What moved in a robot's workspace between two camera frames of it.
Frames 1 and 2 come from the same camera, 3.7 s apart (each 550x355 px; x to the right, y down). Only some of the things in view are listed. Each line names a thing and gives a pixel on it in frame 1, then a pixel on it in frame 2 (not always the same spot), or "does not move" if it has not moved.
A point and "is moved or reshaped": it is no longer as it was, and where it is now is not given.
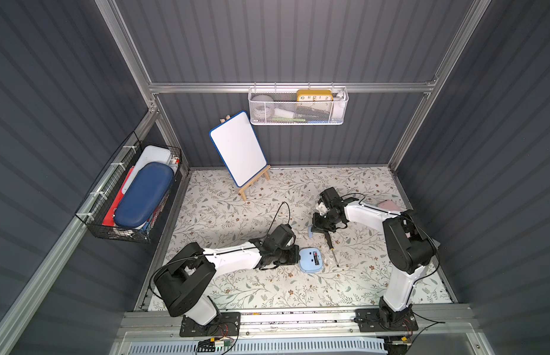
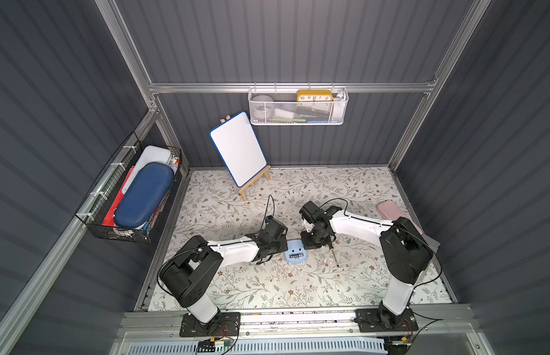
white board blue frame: (237, 143) does not move
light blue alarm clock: (307, 262) is moved or reshaped
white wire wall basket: (298, 106) does not move
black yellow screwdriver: (331, 247) does not move
